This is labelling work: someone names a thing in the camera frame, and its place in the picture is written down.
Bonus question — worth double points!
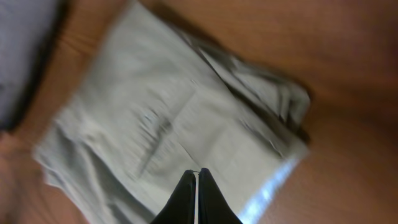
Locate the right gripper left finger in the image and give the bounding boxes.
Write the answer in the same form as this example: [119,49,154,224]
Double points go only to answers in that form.
[150,170,196,224]

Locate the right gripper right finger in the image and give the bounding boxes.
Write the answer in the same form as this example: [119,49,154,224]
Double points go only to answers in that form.
[198,168,242,224]

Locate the olive green shorts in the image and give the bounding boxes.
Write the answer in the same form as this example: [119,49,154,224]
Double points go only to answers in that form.
[34,2,310,223]

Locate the folded grey shorts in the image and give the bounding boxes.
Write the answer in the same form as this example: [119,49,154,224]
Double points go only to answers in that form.
[1,0,70,131]

